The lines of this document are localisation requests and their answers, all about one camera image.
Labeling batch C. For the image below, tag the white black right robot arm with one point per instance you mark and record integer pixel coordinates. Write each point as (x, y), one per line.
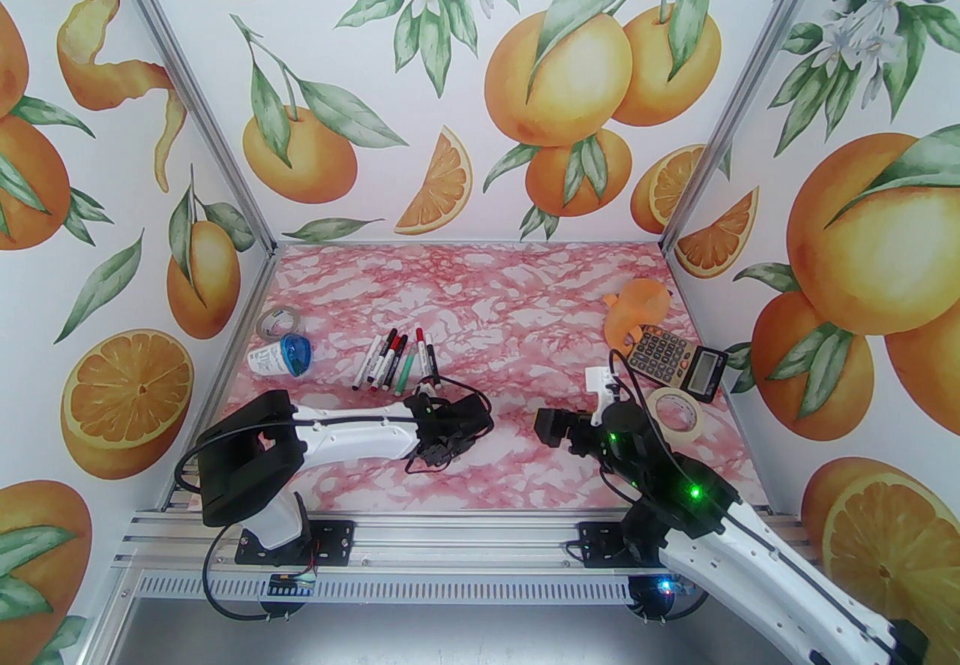
(787, 587)

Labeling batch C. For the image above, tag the white thin pen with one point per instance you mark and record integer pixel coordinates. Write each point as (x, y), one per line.
(364, 365)

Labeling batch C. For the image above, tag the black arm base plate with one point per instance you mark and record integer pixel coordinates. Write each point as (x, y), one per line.
(334, 542)
(600, 546)

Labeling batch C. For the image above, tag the long aluminium frame rail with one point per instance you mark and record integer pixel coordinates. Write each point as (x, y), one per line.
(465, 534)

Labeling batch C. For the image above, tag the green whiteboard marker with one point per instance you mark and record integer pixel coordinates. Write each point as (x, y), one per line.
(405, 371)

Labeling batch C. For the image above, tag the grey desk calculator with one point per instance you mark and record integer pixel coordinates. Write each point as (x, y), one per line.
(660, 350)

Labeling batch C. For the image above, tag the beige masking tape roll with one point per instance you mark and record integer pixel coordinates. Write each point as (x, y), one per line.
(675, 431)

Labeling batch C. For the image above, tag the white bottle blue cap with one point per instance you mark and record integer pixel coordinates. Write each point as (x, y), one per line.
(270, 358)

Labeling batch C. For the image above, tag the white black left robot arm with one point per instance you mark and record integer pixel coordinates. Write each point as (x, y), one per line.
(352, 433)

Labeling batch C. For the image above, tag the small circuit board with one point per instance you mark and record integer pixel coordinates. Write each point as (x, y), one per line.
(661, 584)
(292, 583)

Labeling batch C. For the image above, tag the clear tape roll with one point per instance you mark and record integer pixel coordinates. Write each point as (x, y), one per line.
(261, 324)

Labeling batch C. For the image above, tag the aluminium frame post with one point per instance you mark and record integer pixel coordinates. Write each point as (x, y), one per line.
(193, 84)
(751, 84)

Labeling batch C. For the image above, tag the pink marble patterned mat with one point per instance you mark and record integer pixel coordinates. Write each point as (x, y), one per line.
(510, 317)

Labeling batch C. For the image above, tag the orange plush toy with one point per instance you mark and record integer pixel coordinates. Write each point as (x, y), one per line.
(637, 317)

